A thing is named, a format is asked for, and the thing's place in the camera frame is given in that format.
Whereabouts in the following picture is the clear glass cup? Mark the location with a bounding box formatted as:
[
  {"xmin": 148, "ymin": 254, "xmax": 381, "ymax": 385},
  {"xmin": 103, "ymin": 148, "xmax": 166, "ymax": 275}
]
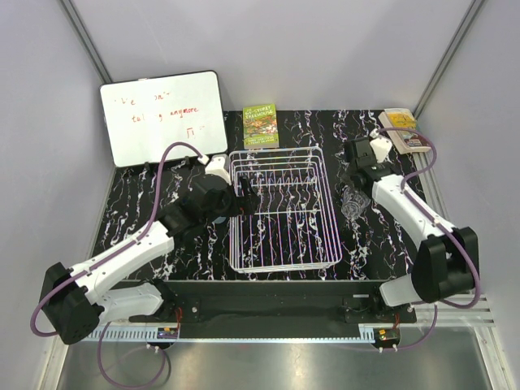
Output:
[{"xmin": 341, "ymin": 186, "xmax": 371, "ymax": 220}]

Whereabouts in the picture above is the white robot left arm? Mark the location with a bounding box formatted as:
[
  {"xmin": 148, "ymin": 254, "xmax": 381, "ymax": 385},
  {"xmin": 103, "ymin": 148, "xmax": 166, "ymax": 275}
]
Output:
[{"xmin": 36, "ymin": 174, "xmax": 260, "ymax": 345}]

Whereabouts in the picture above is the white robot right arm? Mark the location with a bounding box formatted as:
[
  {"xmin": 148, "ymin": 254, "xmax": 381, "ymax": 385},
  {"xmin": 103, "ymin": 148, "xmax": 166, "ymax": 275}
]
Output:
[{"xmin": 344, "ymin": 137, "xmax": 481, "ymax": 323}]

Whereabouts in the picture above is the yellow paperback book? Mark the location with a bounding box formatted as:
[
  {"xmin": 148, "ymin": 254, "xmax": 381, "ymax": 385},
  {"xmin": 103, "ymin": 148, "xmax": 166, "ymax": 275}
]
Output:
[{"xmin": 379, "ymin": 108, "xmax": 431, "ymax": 154}]

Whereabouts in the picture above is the green treehouse book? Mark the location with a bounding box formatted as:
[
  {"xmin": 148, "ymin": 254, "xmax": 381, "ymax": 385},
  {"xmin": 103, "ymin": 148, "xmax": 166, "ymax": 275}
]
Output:
[{"xmin": 243, "ymin": 104, "xmax": 280, "ymax": 150}]

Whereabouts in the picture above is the black marble pattern mat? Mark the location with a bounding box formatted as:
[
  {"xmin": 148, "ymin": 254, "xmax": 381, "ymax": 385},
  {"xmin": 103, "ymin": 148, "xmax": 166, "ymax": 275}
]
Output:
[{"xmin": 93, "ymin": 110, "xmax": 417, "ymax": 280}]

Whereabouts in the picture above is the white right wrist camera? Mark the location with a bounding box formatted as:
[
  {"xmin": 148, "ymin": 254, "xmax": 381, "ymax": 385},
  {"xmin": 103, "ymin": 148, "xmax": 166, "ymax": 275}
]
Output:
[{"xmin": 369, "ymin": 129, "xmax": 393, "ymax": 163}]

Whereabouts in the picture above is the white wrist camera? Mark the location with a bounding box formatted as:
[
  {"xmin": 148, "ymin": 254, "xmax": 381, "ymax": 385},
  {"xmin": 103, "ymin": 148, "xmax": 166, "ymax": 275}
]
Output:
[
  {"xmin": 369, "ymin": 129, "xmax": 393, "ymax": 163},
  {"xmin": 204, "ymin": 154, "xmax": 232, "ymax": 184}
]

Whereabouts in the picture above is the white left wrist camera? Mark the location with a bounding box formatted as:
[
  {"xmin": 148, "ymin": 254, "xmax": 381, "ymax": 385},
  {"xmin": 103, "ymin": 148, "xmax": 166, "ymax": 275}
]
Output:
[{"xmin": 204, "ymin": 154, "xmax": 232, "ymax": 184}]

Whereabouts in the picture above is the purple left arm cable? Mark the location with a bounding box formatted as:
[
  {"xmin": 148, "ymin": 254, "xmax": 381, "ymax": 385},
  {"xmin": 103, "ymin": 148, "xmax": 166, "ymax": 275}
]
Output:
[{"xmin": 30, "ymin": 141, "xmax": 206, "ymax": 338}]

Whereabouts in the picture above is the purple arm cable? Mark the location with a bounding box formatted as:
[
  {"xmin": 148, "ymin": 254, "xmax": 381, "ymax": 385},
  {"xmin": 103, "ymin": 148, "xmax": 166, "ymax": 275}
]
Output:
[
  {"xmin": 377, "ymin": 127, "xmax": 483, "ymax": 310},
  {"xmin": 30, "ymin": 141, "xmax": 206, "ymax": 338}
]

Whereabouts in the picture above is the white wire dish rack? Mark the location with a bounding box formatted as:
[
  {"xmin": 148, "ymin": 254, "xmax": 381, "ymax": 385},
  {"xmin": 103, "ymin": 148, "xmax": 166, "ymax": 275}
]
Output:
[{"xmin": 229, "ymin": 146, "xmax": 342, "ymax": 274}]

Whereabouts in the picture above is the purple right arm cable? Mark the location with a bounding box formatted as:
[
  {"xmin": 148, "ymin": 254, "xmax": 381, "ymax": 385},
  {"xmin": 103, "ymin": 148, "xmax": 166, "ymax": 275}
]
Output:
[{"xmin": 377, "ymin": 127, "xmax": 483, "ymax": 310}]

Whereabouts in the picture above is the white whiteboard with black frame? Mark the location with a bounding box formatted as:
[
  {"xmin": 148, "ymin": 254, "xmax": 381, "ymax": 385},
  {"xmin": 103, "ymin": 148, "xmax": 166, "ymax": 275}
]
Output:
[{"xmin": 100, "ymin": 71, "xmax": 228, "ymax": 167}]

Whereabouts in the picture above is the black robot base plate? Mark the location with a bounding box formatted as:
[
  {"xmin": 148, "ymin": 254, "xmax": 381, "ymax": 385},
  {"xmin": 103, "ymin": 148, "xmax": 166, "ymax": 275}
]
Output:
[{"xmin": 128, "ymin": 279, "xmax": 418, "ymax": 340}]

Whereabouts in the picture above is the white slotted cable duct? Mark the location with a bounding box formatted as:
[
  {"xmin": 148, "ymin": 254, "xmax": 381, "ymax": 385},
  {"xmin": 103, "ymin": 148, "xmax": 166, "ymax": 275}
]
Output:
[{"xmin": 84, "ymin": 327, "xmax": 180, "ymax": 342}]

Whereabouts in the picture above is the purple floor cable left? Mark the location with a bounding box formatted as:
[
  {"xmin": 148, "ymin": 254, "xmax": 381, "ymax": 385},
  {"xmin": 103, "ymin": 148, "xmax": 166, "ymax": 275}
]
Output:
[{"xmin": 97, "ymin": 320, "xmax": 171, "ymax": 388}]

